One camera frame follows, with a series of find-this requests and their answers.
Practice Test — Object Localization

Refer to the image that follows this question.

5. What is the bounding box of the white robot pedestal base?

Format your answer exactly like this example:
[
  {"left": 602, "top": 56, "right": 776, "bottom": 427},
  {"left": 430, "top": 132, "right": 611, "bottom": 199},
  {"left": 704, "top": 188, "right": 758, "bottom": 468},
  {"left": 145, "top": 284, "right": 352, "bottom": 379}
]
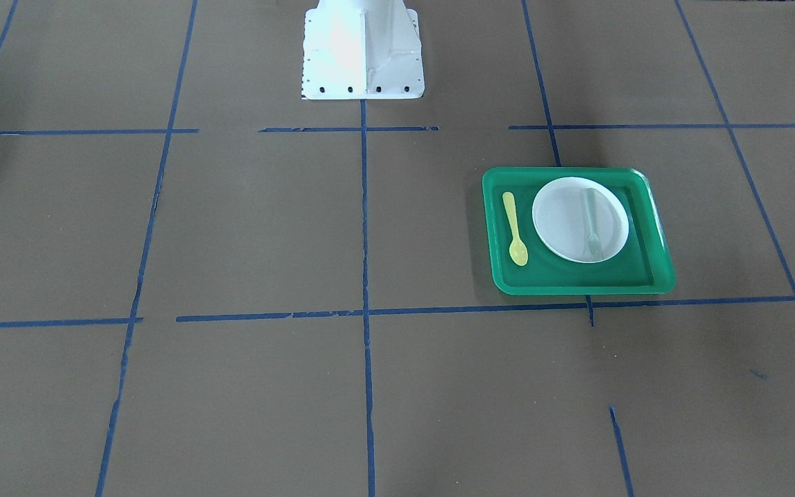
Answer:
[{"left": 300, "top": 1, "right": 425, "bottom": 100}]

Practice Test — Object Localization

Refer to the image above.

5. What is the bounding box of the green plastic tray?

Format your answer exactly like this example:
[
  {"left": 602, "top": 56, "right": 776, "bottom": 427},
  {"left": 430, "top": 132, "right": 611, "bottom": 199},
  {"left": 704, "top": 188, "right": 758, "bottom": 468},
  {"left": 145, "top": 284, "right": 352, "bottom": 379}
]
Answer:
[{"left": 482, "top": 167, "right": 676, "bottom": 296}]

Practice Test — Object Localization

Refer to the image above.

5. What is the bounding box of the white round plate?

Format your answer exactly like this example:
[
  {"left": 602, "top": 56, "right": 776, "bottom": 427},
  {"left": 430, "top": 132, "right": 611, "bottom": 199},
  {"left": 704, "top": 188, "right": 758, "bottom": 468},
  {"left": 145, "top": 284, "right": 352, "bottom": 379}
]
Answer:
[{"left": 532, "top": 177, "right": 630, "bottom": 264}]

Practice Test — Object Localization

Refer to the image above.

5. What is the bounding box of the yellow plastic spoon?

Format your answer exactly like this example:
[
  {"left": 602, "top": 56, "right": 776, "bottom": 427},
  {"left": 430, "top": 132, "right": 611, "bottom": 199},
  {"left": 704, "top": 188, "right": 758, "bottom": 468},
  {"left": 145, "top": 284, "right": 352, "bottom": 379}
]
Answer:
[{"left": 502, "top": 191, "right": 528, "bottom": 266}]

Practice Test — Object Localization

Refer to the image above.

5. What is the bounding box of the pale green plastic fork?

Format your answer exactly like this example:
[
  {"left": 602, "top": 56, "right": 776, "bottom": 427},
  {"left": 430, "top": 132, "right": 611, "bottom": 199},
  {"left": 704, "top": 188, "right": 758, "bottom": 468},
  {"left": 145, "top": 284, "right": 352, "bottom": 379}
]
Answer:
[{"left": 582, "top": 188, "right": 605, "bottom": 263}]

